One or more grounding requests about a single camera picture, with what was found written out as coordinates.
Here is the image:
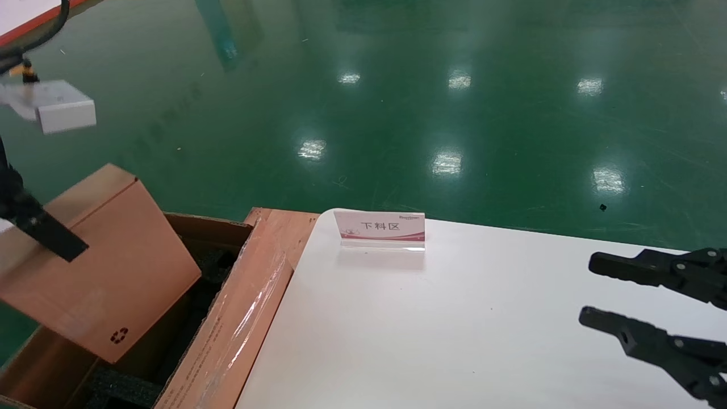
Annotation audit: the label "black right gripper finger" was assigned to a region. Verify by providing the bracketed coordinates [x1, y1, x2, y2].
[589, 248, 727, 311]
[579, 306, 727, 407]

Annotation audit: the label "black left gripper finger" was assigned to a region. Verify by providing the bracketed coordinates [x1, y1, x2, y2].
[0, 162, 90, 263]

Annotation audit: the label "small cardboard box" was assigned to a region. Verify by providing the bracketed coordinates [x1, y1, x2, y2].
[0, 164, 203, 364]

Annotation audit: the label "large open cardboard box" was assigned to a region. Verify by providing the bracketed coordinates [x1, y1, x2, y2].
[0, 207, 320, 409]

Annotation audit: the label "black foam padding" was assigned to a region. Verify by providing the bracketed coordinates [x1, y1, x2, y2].
[85, 243, 243, 409]

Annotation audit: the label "acrylic sign with chinese text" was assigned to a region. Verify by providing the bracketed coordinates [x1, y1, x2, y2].
[333, 209, 427, 252]

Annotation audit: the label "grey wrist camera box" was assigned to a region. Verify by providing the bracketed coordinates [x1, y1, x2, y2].
[0, 80, 97, 135]

